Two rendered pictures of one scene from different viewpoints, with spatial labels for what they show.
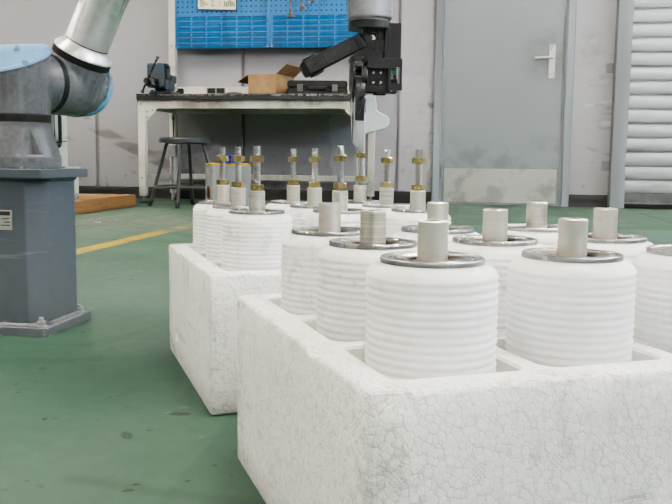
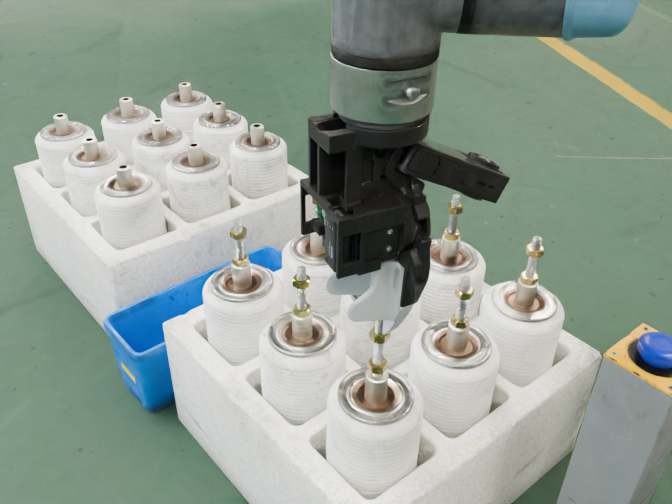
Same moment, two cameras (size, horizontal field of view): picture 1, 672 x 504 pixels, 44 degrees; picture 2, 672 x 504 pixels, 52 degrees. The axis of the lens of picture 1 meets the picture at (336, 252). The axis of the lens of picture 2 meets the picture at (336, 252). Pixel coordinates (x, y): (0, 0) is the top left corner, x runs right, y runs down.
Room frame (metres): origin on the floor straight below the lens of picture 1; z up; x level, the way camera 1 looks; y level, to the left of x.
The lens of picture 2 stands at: (1.84, -0.25, 0.75)
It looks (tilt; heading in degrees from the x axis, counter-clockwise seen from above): 35 degrees down; 158
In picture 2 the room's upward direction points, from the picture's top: 1 degrees clockwise
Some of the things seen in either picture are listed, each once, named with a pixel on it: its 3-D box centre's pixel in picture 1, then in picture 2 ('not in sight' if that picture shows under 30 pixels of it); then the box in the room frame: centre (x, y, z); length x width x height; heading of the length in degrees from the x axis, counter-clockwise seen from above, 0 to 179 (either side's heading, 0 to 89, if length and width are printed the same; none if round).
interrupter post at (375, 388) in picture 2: (360, 194); (376, 386); (1.41, -0.04, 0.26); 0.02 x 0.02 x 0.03
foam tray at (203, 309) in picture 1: (313, 311); (374, 388); (1.26, 0.03, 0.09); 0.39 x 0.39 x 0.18; 19
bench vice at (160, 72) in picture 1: (160, 77); not in sight; (5.81, 1.23, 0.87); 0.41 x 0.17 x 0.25; 171
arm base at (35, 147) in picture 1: (19, 141); not in sight; (1.56, 0.60, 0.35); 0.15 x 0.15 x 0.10
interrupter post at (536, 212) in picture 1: (536, 216); (124, 177); (0.90, -0.22, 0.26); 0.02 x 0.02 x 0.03
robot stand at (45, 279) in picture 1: (22, 247); not in sight; (1.56, 0.60, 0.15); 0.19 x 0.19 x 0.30; 81
